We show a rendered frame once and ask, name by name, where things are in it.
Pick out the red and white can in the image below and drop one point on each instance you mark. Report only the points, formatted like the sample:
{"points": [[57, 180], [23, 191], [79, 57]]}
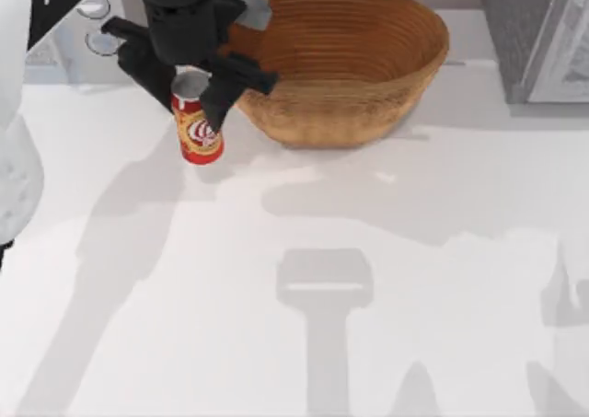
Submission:
{"points": [[200, 134]]}

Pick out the round microwave knob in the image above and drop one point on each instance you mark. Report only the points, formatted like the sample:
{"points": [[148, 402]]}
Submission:
{"points": [[102, 45], [94, 3]]}

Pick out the pale microwave oven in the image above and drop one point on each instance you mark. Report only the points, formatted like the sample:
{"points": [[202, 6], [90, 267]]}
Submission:
{"points": [[69, 69]]}

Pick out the brown woven basket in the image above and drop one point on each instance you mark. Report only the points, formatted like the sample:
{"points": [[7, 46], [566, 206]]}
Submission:
{"points": [[340, 81]]}

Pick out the pale framed cabinet door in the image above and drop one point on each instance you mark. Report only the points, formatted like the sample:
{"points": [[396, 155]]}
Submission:
{"points": [[563, 49]]}

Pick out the pale grey rounded camera box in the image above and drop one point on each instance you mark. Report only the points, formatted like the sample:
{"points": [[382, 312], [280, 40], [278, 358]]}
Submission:
{"points": [[255, 9]]}

